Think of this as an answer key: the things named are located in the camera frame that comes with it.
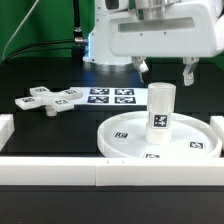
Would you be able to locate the white fence block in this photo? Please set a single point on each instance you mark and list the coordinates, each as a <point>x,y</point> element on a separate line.
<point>6,128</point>
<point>217,124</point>

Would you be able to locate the white right fence block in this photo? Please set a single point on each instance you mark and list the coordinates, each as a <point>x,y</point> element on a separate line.
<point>217,124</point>

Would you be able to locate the white front fence bar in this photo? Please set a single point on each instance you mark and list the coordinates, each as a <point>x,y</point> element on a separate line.
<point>110,171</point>

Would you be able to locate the white cross-shaped table base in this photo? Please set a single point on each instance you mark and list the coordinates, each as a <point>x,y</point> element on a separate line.
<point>53,102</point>

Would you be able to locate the black vertical cable connector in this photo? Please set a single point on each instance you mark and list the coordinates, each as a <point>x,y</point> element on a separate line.
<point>77,33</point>

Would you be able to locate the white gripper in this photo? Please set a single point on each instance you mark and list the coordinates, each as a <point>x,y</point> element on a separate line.
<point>190,29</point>

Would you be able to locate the white fiducial marker sheet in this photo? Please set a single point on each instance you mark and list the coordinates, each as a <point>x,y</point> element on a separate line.
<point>112,96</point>

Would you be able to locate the white round table top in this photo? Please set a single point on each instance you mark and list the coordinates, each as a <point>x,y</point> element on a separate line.
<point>131,135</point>

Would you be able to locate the white left fence block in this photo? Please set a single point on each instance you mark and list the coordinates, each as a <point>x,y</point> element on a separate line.
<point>6,128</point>

